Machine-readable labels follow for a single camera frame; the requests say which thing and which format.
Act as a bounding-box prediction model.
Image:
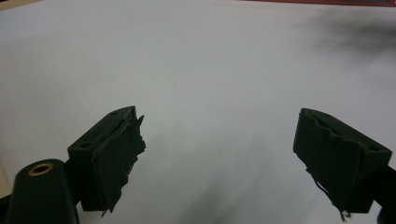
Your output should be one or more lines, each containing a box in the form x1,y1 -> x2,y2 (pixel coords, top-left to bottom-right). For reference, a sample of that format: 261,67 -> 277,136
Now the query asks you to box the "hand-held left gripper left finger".
66,105 -> 147,217

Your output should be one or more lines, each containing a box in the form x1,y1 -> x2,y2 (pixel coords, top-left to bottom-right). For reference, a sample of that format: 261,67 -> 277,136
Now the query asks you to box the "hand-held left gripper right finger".
292,107 -> 393,222

